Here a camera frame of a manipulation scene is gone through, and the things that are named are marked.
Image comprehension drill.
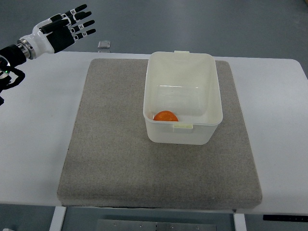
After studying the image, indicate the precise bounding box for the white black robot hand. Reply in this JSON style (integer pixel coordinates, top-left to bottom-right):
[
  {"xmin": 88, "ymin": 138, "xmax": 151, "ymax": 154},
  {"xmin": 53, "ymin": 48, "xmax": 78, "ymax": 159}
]
[{"xmin": 31, "ymin": 4, "xmax": 96, "ymax": 53}]

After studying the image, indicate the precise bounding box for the orange fruit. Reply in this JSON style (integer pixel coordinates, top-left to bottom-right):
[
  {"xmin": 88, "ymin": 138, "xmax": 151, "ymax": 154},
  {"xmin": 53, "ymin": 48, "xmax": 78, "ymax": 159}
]
[{"xmin": 154, "ymin": 110, "xmax": 179, "ymax": 122}]

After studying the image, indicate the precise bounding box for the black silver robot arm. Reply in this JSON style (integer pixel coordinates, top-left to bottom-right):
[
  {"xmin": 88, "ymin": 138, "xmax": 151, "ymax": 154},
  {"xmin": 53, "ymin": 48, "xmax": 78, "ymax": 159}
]
[{"xmin": 0, "ymin": 4, "xmax": 96, "ymax": 91}]

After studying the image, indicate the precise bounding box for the white plastic box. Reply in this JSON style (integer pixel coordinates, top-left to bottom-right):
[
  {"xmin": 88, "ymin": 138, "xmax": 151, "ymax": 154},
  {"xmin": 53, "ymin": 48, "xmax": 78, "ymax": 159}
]
[{"xmin": 143, "ymin": 51, "xmax": 223, "ymax": 145}]

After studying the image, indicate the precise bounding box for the small clear plastic case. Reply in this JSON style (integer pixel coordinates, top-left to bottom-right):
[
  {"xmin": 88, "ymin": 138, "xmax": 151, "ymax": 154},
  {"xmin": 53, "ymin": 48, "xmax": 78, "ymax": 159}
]
[{"xmin": 97, "ymin": 40, "xmax": 111, "ymax": 49}]

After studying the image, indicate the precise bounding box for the grey felt mat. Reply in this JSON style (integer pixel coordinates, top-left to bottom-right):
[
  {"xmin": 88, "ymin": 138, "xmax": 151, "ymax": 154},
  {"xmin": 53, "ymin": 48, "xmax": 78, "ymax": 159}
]
[{"xmin": 57, "ymin": 59, "xmax": 262, "ymax": 210}]

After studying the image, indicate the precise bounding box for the white table leg left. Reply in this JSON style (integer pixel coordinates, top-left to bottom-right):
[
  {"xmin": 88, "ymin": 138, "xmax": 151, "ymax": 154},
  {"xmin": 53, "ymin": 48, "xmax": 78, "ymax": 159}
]
[{"xmin": 49, "ymin": 206, "xmax": 66, "ymax": 231}]

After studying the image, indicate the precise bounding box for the white table leg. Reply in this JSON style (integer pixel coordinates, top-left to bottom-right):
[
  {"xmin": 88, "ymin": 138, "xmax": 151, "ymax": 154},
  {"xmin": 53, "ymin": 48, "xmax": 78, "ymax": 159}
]
[
  {"xmin": 233, "ymin": 213, "xmax": 247, "ymax": 231},
  {"xmin": 49, "ymin": 206, "xmax": 66, "ymax": 231}
]

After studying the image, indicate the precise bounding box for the white table leg right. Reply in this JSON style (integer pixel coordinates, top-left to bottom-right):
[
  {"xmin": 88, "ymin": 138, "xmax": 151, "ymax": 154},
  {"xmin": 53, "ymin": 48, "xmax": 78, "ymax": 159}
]
[{"xmin": 233, "ymin": 213, "xmax": 247, "ymax": 231}]

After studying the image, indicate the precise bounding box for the black control panel strip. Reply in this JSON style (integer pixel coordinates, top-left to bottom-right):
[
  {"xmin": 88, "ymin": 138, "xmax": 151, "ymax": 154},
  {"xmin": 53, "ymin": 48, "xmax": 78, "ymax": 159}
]
[{"xmin": 263, "ymin": 215, "xmax": 308, "ymax": 222}]

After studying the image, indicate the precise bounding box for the grey metal base plate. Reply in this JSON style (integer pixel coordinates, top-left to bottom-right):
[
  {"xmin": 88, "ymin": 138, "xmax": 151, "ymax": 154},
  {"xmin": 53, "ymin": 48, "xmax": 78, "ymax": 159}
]
[{"xmin": 95, "ymin": 219, "xmax": 217, "ymax": 231}]

